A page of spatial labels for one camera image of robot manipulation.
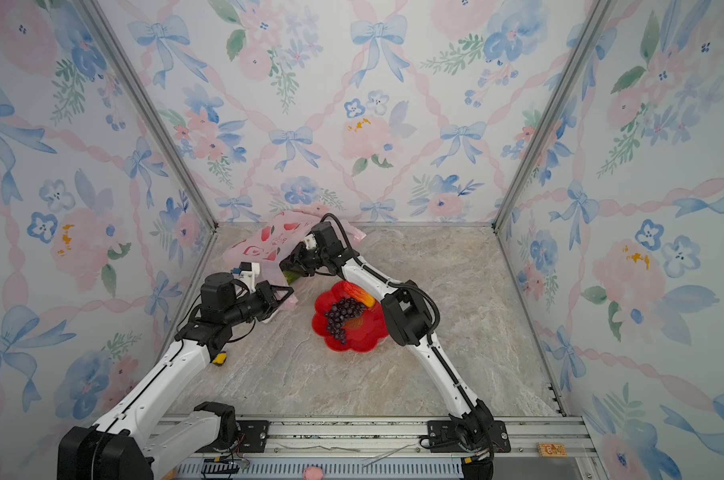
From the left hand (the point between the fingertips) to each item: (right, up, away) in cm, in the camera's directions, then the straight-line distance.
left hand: (294, 287), depth 77 cm
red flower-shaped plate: (+18, -15, +13) cm, 27 cm away
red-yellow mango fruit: (+16, -4, +17) cm, 24 cm away
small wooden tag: (+63, -39, -6) cm, 74 cm away
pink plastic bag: (-13, +11, +20) cm, 26 cm away
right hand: (-8, +6, +14) cm, 18 cm away
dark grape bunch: (+11, -9, +15) cm, 20 cm away
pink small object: (+7, -41, -9) cm, 43 cm away
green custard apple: (-4, +2, +13) cm, 14 cm away
